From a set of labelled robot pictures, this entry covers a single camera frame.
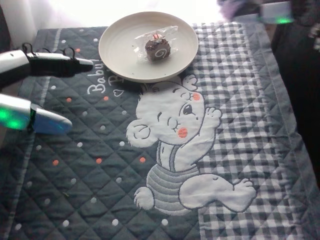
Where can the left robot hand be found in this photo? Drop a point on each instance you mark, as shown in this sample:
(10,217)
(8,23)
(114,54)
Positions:
(15,60)

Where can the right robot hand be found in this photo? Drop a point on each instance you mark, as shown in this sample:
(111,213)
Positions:
(275,13)

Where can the chocolate roll cake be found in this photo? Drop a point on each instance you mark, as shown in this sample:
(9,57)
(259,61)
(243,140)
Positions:
(158,50)

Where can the white round plate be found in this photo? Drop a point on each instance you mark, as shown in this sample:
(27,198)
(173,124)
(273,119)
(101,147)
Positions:
(120,50)

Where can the grey quilt with bear print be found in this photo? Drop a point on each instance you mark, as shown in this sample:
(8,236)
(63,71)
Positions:
(87,175)

